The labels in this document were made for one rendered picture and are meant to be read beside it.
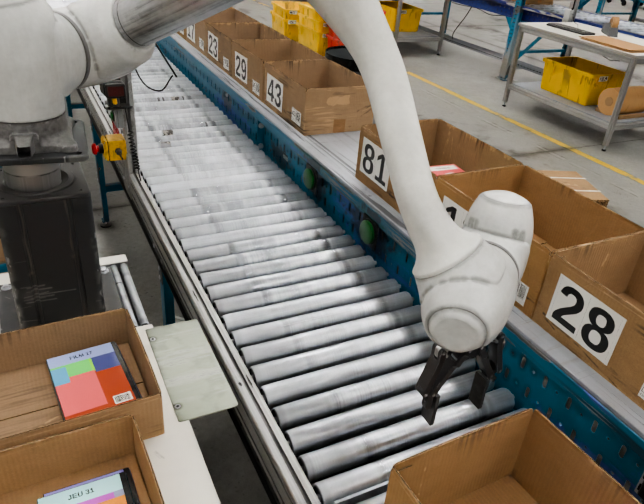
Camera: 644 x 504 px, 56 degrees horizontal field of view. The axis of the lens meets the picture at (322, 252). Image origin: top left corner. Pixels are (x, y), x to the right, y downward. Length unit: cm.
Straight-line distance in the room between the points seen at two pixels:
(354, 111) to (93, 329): 132
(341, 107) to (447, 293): 156
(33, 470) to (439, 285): 72
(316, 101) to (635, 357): 141
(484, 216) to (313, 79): 180
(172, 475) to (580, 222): 110
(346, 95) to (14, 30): 130
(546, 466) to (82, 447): 77
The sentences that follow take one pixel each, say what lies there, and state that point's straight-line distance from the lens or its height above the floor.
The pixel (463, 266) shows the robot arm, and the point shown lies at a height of 124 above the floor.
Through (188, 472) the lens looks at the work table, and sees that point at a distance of 113.
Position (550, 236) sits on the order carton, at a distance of 169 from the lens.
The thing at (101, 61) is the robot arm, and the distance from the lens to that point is 133.
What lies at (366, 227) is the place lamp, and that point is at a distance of 171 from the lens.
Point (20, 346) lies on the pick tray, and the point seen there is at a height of 81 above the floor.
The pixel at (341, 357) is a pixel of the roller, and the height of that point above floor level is 74.
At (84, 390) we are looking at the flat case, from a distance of 124.
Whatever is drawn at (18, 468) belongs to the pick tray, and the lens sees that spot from 113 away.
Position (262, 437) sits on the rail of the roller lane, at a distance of 119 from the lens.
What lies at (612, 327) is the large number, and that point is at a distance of 123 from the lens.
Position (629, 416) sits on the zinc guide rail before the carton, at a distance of 121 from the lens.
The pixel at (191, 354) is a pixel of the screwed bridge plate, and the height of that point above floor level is 75.
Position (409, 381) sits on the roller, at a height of 74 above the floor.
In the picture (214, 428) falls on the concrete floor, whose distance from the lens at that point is 222.
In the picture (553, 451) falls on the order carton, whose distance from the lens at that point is 110.
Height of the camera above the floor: 162
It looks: 30 degrees down
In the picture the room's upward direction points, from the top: 5 degrees clockwise
